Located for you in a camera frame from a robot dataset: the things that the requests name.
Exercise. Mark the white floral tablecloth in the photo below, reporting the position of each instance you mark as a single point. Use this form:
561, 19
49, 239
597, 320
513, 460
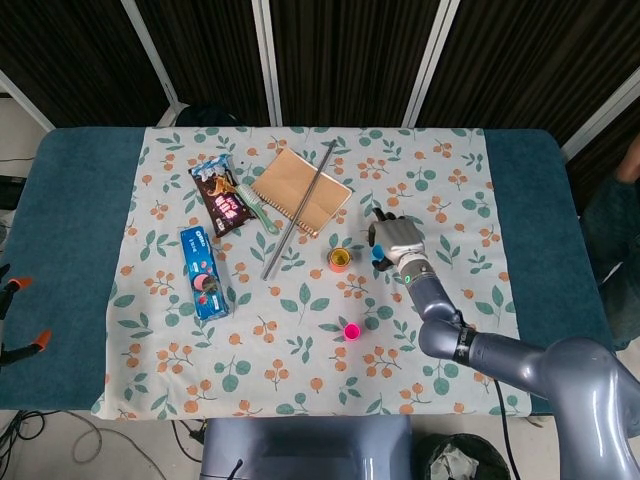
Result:
300, 360

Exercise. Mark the light blue plastic cup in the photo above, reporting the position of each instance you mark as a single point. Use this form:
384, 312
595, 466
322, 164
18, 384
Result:
378, 251

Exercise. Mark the blue Oreo cookie box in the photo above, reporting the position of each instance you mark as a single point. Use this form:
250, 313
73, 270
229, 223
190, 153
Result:
205, 272

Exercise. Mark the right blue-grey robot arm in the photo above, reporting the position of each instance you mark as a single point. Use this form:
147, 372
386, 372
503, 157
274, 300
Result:
435, 300

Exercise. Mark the brown chocolate snack packet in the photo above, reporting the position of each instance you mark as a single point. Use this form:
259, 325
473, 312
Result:
220, 200

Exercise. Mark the metal drinking straw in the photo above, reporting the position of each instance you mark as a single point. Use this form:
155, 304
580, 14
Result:
300, 210

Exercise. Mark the orange plastic cup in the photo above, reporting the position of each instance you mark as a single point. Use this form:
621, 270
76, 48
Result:
337, 269

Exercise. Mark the white screen frame post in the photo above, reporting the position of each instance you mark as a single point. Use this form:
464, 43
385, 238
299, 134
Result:
267, 60
600, 112
25, 102
431, 60
150, 55

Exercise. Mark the black bag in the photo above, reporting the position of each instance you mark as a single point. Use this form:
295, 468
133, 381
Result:
205, 116

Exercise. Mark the teal table cover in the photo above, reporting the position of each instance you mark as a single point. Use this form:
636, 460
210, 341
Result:
65, 225

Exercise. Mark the blue-grey robot torso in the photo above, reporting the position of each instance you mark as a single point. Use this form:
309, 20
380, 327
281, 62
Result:
310, 445

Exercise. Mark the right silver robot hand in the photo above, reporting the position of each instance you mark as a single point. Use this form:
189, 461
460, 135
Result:
400, 237

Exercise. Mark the black trash bin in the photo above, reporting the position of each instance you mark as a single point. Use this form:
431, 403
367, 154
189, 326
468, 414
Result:
465, 457

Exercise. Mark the green brush white bristles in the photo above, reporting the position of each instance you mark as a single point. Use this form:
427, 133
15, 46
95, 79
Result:
248, 196

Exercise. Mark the dark ribbed screen panel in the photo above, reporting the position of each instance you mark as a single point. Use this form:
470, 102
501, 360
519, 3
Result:
210, 50
350, 50
75, 50
525, 50
600, 165

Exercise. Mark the brown spiral notebook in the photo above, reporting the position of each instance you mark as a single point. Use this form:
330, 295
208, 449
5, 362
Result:
290, 185

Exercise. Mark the pink plastic cup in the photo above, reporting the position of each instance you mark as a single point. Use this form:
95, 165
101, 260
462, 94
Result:
352, 332

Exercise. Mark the yellow plastic cup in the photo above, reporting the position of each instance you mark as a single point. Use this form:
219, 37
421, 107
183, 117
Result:
340, 257

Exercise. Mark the black equipment box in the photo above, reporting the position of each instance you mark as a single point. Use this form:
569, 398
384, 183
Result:
10, 192

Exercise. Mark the black clamp orange tip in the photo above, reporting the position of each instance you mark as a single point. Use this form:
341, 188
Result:
42, 339
19, 283

